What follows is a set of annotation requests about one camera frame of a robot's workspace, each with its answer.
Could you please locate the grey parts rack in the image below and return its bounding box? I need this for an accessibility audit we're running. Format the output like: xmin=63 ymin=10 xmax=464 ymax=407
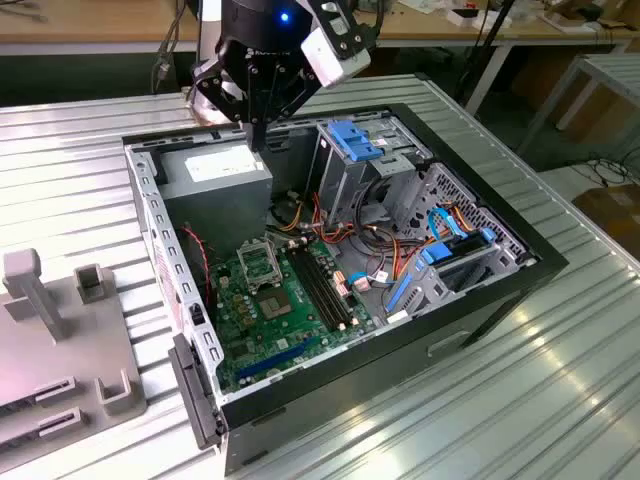
xmin=0 ymin=247 xmax=149 ymax=474

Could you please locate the black open PC case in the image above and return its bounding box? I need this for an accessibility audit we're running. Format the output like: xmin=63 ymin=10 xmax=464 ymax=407
xmin=121 ymin=102 xmax=570 ymax=476

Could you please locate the grey perforated disk bay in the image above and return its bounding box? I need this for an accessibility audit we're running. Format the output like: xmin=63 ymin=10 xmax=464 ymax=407
xmin=382 ymin=162 xmax=540 ymax=324

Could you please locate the grey power supply box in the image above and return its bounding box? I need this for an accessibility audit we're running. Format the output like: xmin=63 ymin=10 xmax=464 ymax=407
xmin=154 ymin=139 xmax=275 ymax=261

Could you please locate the thin camera cable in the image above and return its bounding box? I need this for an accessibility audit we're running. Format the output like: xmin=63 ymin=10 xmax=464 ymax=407
xmin=149 ymin=0 xmax=186 ymax=96

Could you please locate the white flat box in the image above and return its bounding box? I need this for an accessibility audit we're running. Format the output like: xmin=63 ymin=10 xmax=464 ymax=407
xmin=446 ymin=5 xmax=514 ymax=30

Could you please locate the dark RAM stick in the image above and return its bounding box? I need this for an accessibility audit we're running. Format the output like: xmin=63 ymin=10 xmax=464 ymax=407
xmin=0 ymin=395 xmax=41 ymax=417
xmin=0 ymin=428 xmax=44 ymax=450

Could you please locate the hard disk in blue carrier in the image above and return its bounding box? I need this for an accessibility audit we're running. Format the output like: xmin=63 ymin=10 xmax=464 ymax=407
xmin=419 ymin=227 xmax=497 ymax=269

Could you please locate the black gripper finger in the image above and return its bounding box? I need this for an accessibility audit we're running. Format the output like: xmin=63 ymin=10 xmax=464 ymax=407
xmin=191 ymin=55 xmax=262 ymax=153
xmin=259 ymin=64 xmax=322 ymax=153

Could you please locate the grey metal drive cage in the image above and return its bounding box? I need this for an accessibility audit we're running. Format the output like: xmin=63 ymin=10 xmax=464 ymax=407
xmin=307 ymin=112 xmax=431 ymax=236

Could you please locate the red black twisted wire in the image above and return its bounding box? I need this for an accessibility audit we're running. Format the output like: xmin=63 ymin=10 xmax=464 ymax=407
xmin=180 ymin=225 xmax=221 ymax=306

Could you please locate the yellow black wire bundle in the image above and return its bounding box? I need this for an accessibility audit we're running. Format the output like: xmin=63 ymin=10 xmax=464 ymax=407
xmin=269 ymin=192 xmax=306 ymax=234

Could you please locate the metal socket cover frame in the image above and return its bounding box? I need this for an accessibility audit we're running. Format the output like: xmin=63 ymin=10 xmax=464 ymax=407
xmin=235 ymin=239 xmax=280 ymax=295

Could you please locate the black plastic case bezel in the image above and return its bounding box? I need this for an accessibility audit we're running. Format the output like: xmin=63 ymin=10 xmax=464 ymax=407
xmin=167 ymin=333 xmax=224 ymax=451

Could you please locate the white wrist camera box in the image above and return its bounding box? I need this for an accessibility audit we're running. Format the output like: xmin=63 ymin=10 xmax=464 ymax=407
xmin=299 ymin=24 xmax=372 ymax=90

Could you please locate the CPU socket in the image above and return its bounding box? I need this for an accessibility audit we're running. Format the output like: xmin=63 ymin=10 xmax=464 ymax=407
xmin=255 ymin=288 xmax=294 ymax=322

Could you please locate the blue plastic drive latch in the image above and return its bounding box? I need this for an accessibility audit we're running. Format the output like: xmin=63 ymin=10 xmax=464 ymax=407
xmin=327 ymin=119 xmax=381 ymax=164

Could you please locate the black camera mounting bracket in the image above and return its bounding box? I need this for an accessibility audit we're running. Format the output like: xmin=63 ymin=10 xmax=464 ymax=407
xmin=308 ymin=0 xmax=380 ymax=59

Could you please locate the brown cardboard box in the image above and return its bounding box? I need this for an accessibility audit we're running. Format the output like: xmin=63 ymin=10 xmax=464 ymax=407
xmin=572 ymin=183 xmax=640 ymax=269
xmin=509 ymin=49 xmax=619 ymax=144

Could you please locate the grey metal slat table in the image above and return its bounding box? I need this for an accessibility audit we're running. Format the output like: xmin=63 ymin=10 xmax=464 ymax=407
xmin=517 ymin=52 xmax=640 ymax=174

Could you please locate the wooden desk white frame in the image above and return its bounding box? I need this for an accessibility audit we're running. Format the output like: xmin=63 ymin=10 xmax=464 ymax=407
xmin=372 ymin=0 xmax=636 ymax=116
xmin=0 ymin=0 xmax=201 ymax=56

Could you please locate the black tripod pole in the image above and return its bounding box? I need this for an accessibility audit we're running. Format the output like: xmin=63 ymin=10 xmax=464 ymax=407
xmin=452 ymin=0 xmax=517 ymax=104

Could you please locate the orange red wire bundle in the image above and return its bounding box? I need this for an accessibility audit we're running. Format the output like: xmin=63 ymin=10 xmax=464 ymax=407
xmin=312 ymin=192 xmax=431 ymax=281

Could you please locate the pale blue wire with plug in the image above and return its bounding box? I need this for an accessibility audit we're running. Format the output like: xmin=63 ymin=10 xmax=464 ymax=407
xmin=347 ymin=269 xmax=401 ymax=296

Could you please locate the green motherboard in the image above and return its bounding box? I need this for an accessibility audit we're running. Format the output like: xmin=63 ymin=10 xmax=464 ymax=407
xmin=208 ymin=234 xmax=386 ymax=396

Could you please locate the blue flat wire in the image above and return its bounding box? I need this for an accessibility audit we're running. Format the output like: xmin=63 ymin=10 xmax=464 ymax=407
xmin=427 ymin=207 xmax=474 ymax=241

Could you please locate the blue expansion slot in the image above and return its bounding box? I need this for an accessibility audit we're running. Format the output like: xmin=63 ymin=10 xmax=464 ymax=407
xmin=235 ymin=335 xmax=317 ymax=381

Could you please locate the blue plastic bay rail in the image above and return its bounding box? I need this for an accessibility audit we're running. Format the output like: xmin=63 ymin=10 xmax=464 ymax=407
xmin=383 ymin=262 xmax=426 ymax=315

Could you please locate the black RAM slot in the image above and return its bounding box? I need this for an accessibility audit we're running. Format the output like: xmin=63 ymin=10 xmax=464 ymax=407
xmin=301 ymin=243 xmax=348 ymax=330
xmin=287 ymin=245 xmax=335 ymax=333
xmin=308 ymin=242 xmax=355 ymax=329
xmin=294 ymin=244 xmax=341 ymax=332

